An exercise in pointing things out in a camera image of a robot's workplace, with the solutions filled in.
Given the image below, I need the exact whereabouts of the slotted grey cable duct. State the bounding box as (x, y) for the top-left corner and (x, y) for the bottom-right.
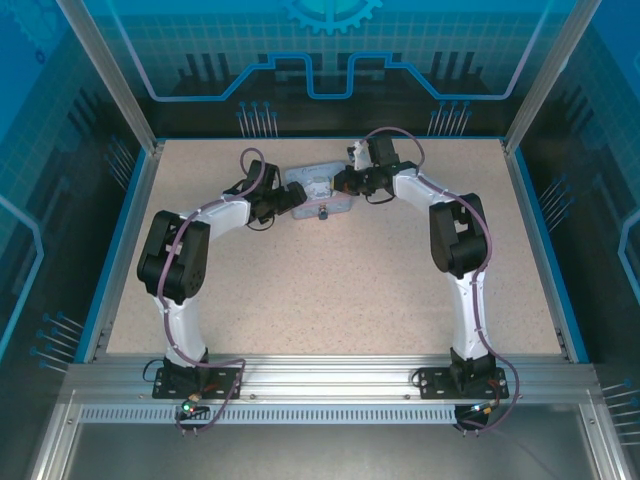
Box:
(77, 404), (461, 425)

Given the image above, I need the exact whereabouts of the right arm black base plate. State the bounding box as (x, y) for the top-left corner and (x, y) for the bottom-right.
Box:
(417, 367), (512, 400)

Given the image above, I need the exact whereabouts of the cable connector plug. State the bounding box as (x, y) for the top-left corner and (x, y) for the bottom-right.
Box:
(180, 393), (207, 417)
(467, 399), (501, 419)

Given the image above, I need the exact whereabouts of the aluminium frame post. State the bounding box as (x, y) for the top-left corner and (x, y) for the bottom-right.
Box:
(79, 0), (166, 154)
(501, 0), (605, 154)

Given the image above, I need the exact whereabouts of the aluminium side rail blue trim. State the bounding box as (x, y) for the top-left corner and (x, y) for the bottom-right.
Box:
(501, 137), (592, 365)
(81, 139), (166, 366)

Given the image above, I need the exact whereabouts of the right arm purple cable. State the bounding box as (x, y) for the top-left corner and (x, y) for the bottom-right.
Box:
(364, 127), (521, 435)

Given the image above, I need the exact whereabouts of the aluminium mounting rail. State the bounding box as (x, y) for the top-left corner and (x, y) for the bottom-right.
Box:
(64, 352), (604, 407)

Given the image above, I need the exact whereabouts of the cartoon print tin box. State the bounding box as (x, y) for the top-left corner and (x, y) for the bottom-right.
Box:
(282, 161), (355, 221)

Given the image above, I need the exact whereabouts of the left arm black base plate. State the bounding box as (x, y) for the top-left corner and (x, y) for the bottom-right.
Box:
(152, 366), (246, 401)

